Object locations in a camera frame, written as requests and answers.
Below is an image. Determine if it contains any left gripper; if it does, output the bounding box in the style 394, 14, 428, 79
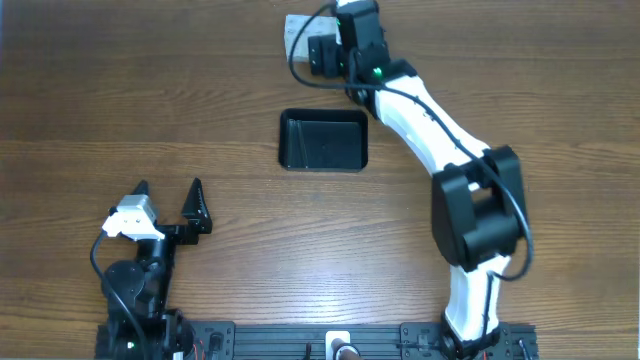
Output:
130, 177, 214, 247

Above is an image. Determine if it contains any clear test tube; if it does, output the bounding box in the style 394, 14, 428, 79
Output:
296, 119, 310, 169
286, 118, 298, 169

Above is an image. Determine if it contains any black tray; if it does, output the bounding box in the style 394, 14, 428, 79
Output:
277, 107, 370, 174

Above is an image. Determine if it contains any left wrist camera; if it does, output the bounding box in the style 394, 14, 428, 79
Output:
101, 193, 167, 243

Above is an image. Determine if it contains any mounting rail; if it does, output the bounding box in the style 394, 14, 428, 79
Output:
94, 320, 539, 360

